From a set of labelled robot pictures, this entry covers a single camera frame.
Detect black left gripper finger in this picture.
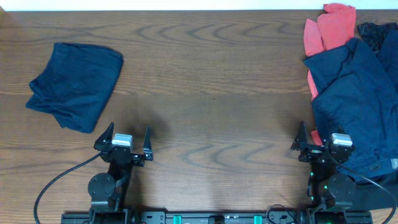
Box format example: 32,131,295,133
94,122,114,152
143,127,154,161

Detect dark blue denim shorts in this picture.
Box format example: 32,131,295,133
304,30,397,177

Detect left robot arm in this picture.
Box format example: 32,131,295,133
88,123,154,224

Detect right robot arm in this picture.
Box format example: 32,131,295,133
290,121,355,223

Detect folded navy cloth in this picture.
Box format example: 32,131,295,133
25,42,124,133

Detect red printed shirt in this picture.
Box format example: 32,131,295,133
303,3,356,146

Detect black garment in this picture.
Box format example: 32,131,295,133
357,22,397,53

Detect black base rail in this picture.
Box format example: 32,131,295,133
60,210,373,224

